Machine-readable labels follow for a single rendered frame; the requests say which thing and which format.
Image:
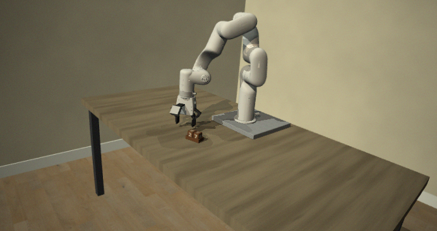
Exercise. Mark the brown number cube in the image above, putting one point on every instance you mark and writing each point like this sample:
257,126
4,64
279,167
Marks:
190,132
197,135

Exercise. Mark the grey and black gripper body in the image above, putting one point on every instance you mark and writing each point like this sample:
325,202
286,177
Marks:
190,105

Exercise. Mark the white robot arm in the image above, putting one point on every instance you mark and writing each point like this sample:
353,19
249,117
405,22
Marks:
251,76

